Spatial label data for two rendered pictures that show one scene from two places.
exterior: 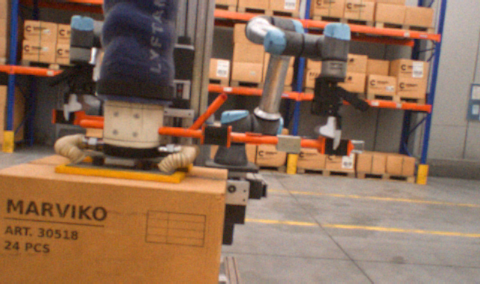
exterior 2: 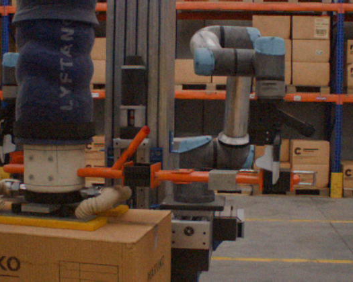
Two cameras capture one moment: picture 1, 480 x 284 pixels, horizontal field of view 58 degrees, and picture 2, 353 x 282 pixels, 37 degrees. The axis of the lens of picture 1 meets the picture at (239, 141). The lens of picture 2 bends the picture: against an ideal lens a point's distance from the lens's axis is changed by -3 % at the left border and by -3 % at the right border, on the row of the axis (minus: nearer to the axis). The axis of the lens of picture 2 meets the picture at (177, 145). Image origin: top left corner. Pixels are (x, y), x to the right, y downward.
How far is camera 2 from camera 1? 0.33 m
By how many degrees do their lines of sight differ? 12
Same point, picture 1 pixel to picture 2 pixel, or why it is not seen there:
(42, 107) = not seen: hidden behind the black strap
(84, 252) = not seen: outside the picture
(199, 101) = (158, 127)
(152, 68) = (63, 107)
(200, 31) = (152, 47)
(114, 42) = (25, 82)
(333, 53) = (264, 72)
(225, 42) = not seen: hidden behind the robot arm
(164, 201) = (74, 251)
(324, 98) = (259, 123)
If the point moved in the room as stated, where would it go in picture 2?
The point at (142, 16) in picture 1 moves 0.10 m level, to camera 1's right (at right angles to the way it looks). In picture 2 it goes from (49, 54) to (85, 53)
